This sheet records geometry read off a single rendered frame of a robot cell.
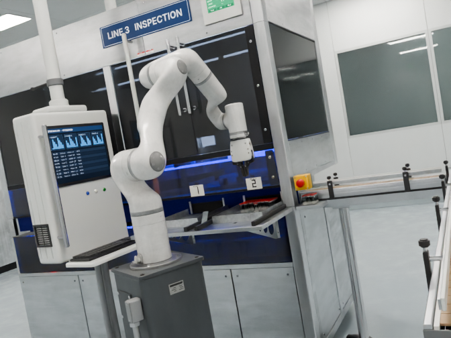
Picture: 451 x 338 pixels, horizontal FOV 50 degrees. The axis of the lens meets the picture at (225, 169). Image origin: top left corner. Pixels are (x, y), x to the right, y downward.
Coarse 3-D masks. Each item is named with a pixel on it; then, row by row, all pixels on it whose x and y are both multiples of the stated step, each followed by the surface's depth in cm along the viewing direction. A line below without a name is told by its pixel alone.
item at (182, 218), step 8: (224, 208) 257; (168, 216) 255; (176, 216) 261; (184, 216) 268; (192, 216) 264; (200, 216) 258; (208, 216) 241; (168, 224) 239; (176, 224) 237; (184, 224) 235
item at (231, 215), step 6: (276, 204) 232; (282, 204) 239; (228, 210) 243; (234, 210) 249; (264, 210) 219; (270, 210) 225; (216, 216) 226; (222, 216) 225; (228, 216) 223; (234, 216) 222; (240, 216) 220; (246, 216) 219; (252, 216) 218; (258, 216) 216; (216, 222) 226; (222, 222) 225; (228, 222) 224
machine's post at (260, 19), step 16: (256, 0) 231; (256, 16) 232; (256, 32) 233; (272, 64) 234; (272, 80) 233; (272, 96) 234; (272, 112) 235; (272, 128) 236; (288, 144) 239; (288, 160) 236; (288, 176) 235; (288, 192) 236; (288, 224) 239; (304, 256) 239; (304, 272) 238; (304, 288) 239; (304, 304) 240; (304, 320) 241
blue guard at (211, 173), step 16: (208, 160) 254; (224, 160) 250; (256, 160) 242; (272, 160) 238; (160, 176) 269; (176, 176) 264; (192, 176) 260; (208, 176) 255; (224, 176) 251; (240, 176) 247; (256, 176) 243; (16, 192) 322; (160, 192) 270; (176, 192) 266; (208, 192) 256; (16, 208) 324
